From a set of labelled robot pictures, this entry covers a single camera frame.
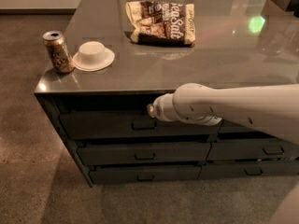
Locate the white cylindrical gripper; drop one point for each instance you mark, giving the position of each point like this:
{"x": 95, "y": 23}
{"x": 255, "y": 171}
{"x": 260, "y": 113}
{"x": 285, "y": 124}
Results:
{"x": 158, "y": 110}

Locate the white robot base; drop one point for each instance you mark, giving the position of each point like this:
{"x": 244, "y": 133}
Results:
{"x": 288, "y": 210}

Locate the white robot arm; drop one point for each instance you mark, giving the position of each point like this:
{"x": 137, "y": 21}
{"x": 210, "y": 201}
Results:
{"x": 268, "y": 109}

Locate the dark grey drawer cabinet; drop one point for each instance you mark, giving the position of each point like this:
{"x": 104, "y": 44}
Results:
{"x": 239, "y": 43}

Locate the white upturned plastic bowl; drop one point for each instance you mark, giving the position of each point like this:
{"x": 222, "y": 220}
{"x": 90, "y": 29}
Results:
{"x": 93, "y": 56}

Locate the brown sea salt snack bag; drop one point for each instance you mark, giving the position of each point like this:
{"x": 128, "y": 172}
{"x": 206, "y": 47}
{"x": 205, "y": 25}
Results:
{"x": 162, "y": 21}

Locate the gold soda can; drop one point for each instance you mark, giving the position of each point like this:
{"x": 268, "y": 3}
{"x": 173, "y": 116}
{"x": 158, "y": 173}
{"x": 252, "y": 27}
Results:
{"x": 55, "y": 44}

